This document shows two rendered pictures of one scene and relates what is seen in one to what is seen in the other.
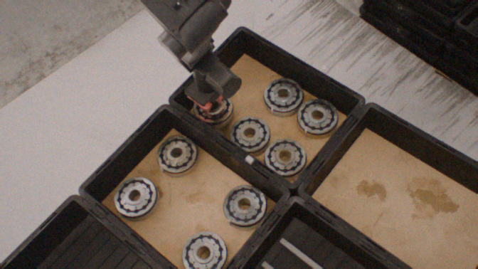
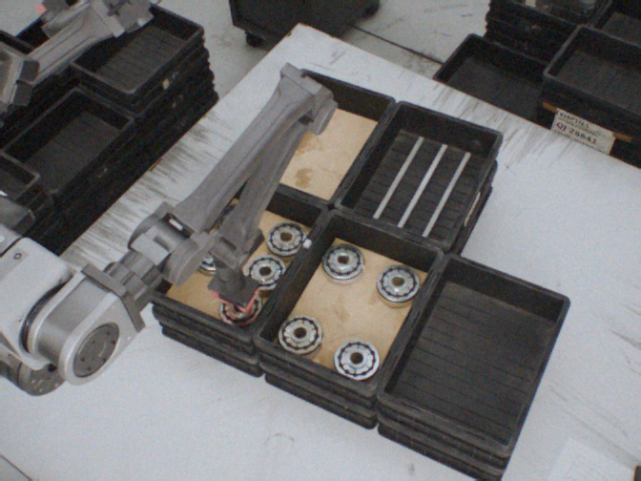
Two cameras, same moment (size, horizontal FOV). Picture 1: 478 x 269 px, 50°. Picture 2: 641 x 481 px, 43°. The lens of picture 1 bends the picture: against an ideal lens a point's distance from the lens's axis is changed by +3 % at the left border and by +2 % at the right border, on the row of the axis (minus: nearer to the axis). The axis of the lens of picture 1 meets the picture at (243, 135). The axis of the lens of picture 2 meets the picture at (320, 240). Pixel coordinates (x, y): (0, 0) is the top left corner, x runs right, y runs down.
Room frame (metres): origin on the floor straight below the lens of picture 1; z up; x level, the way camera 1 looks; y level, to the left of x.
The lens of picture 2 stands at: (0.77, 1.04, 2.50)
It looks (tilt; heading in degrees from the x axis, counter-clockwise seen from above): 55 degrees down; 254
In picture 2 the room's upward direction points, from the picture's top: 5 degrees counter-clockwise
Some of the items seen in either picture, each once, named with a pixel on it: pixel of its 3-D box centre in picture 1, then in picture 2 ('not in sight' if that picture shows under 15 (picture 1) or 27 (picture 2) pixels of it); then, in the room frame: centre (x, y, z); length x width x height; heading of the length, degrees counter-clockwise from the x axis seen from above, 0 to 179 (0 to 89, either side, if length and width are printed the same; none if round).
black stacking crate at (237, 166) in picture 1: (188, 201); (351, 307); (0.45, 0.16, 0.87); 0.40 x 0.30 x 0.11; 42
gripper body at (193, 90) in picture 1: (206, 78); (232, 279); (0.69, 0.06, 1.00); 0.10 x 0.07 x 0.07; 131
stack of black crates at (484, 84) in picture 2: not in sight; (494, 96); (-0.51, -0.81, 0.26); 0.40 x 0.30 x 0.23; 124
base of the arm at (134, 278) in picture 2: not in sight; (128, 283); (0.87, 0.30, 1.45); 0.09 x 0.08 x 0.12; 124
